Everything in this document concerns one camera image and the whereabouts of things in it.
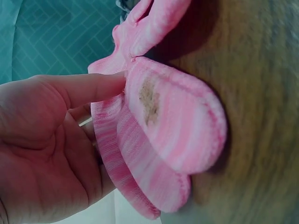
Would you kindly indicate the person's left hand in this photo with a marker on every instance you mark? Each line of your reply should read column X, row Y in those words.
column 39, row 140

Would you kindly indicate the pink striped sock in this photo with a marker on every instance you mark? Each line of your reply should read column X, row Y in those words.
column 163, row 121

